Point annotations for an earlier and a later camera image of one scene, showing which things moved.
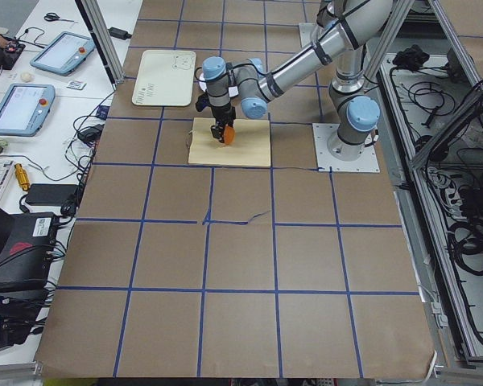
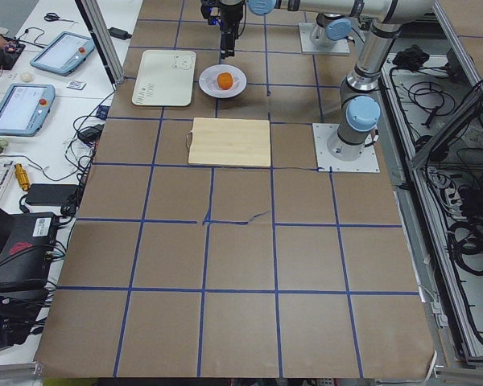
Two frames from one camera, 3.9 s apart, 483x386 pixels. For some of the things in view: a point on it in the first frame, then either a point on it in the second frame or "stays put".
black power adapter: x=119 y=34 stays put
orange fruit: x=229 y=134 to x=224 y=80
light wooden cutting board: x=251 y=145 stays put
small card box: x=76 y=84 stays put
